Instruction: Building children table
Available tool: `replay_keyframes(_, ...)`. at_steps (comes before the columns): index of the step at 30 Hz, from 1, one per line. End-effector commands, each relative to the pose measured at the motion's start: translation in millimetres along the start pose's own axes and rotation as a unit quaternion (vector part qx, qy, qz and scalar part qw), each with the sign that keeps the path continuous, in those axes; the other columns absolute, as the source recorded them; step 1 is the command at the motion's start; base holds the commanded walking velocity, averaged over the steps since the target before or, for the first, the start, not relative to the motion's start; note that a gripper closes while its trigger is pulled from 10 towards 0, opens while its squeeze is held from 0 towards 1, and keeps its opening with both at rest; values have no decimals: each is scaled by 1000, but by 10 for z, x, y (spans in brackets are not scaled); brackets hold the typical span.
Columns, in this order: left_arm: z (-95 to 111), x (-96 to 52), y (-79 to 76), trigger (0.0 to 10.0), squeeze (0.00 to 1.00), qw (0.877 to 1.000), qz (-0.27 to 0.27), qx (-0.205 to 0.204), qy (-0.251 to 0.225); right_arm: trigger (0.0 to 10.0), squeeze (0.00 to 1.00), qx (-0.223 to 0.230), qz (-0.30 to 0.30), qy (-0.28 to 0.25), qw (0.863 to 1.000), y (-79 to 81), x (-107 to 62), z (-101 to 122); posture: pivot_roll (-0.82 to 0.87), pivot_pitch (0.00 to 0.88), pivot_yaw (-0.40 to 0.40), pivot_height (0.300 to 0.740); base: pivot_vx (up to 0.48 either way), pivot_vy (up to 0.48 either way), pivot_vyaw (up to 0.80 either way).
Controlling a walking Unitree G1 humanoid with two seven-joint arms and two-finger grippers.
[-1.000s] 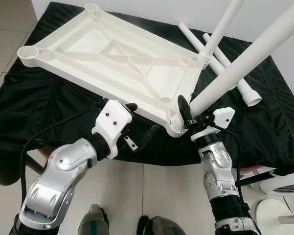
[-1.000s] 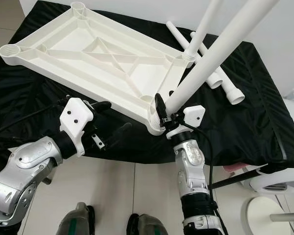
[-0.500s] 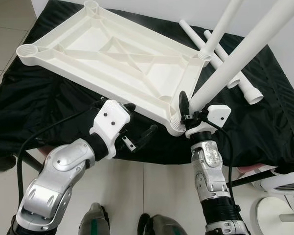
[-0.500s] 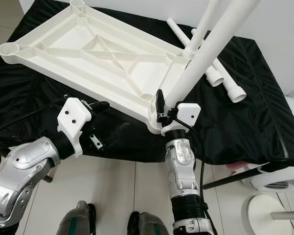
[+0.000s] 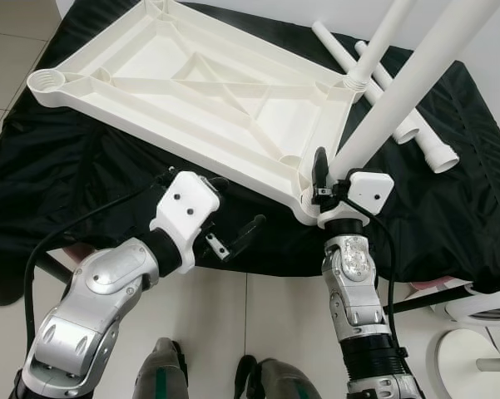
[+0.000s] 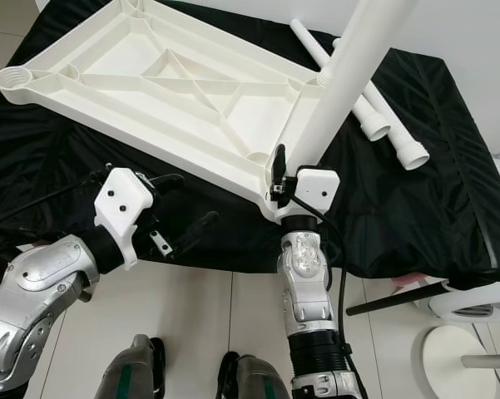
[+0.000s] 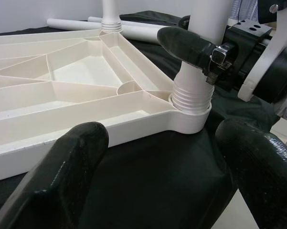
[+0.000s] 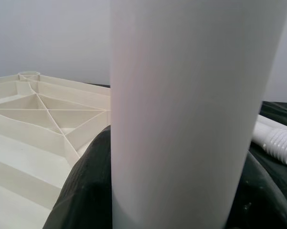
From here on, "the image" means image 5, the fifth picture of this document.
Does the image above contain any white plastic children table top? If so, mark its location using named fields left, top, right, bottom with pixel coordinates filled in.
left=27, top=0, right=359, bottom=225

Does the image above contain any grey robot left leg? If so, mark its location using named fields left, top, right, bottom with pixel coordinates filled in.
left=133, top=337, right=188, bottom=399

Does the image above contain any grey robot leg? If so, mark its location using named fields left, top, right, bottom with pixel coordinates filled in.
left=235, top=356, right=321, bottom=399
left=133, top=337, right=188, bottom=399

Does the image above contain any grey robot right leg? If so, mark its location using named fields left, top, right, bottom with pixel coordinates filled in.
left=235, top=356, right=321, bottom=399

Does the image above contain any black table cloth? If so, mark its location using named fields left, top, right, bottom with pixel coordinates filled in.
left=0, top=0, right=500, bottom=292

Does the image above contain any white round base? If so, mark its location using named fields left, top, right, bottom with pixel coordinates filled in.
left=437, top=328, right=500, bottom=399

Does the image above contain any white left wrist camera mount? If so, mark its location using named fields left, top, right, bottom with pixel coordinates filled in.
left=150, top=170, right=221, bottom=275

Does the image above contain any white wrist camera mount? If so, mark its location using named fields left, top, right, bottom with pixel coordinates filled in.
left=150, top=170, right=221, bottom=275
left=316, top=169, right=394, bottom=229

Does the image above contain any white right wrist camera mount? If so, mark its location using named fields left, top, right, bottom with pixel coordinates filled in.
left=316, top=169, right=394, bottom=229

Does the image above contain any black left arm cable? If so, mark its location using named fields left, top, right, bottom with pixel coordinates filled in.
left=23, top=170, right=177, bottom=333

